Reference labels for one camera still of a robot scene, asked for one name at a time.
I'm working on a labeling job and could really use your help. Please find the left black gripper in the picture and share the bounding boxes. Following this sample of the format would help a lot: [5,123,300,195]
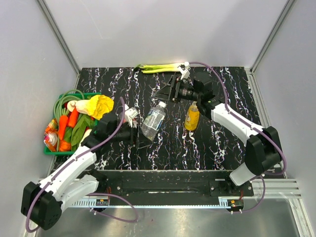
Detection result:
[109,118,153,149]

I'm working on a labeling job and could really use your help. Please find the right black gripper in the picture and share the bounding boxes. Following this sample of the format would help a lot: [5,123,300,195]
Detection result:
[152,76,201,104]

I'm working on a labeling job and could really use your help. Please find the clear bottle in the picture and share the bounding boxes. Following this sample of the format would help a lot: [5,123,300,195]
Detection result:
[141,101,166,141]

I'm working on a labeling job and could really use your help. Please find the yellow juice bottle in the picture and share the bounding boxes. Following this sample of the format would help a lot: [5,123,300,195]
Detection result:
[184,101,200,131]

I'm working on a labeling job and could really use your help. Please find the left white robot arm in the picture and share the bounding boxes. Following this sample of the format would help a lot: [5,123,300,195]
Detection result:
[21,114,152,233]

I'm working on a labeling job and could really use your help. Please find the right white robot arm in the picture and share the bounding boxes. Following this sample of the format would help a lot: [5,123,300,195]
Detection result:
[154,76,282,196]

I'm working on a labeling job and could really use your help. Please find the green leek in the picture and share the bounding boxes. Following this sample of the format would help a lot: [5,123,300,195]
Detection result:
[134,63,184,74]

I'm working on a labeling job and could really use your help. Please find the yellow toy cabbage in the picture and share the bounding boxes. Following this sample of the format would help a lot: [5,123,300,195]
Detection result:
[75,95,114,120]

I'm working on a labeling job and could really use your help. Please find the green toy leafy vegetable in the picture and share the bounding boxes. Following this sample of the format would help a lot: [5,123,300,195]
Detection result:
[64,115,96,147]

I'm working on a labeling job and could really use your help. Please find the orange toy carrot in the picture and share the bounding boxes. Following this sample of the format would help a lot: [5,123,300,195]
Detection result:
[68,108,79,128]
[58,115,69,140]

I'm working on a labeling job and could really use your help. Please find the colourful snack packet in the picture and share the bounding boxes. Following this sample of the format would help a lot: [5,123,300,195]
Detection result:
[44,118,58,152]

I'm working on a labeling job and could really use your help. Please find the green plastic basket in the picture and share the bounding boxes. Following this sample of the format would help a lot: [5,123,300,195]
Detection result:
[44,90,101,156]

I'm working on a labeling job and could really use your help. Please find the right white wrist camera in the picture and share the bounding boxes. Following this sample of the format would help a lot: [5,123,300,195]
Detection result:
[177,62,190,80]

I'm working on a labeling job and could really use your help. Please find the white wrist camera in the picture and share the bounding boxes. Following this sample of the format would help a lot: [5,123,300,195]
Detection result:
[177,62,190,80]
[123,104,139,127]

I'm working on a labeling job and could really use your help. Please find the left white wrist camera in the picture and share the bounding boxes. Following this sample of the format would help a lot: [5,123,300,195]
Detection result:
[123,104,139,127]

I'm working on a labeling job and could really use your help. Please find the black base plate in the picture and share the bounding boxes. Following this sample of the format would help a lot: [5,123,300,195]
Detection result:
[99,170,254,208]

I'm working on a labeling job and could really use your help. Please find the green coiled hose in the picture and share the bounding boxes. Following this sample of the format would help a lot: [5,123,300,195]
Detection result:
[53,89,86,151]

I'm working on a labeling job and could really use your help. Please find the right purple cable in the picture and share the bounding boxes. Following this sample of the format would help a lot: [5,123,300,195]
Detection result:
[189,61,288,214]

